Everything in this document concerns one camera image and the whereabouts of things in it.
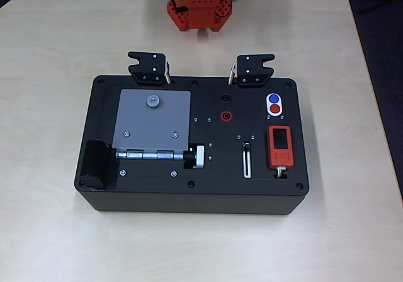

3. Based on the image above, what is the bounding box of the white slider frame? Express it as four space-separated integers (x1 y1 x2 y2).
242 140 253 179

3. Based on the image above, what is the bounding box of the grey round door knob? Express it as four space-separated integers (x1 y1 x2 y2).
145 93 161 108

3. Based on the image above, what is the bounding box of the black cable hook bracket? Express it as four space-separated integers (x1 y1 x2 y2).
127 51 173 86
227 54 276 88

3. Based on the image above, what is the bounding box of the black task board box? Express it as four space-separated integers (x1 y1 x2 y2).
74 74 309 216

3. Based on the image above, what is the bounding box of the silver metal door hinge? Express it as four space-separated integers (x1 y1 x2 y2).
115 148 186 162

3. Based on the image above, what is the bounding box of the red display module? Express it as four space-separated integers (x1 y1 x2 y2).
266 125 296 169

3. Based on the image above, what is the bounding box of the black rounded post block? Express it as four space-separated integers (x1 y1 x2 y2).
77 138 116 191

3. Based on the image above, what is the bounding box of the grey hinged door plate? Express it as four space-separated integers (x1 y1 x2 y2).
112 88 192 153

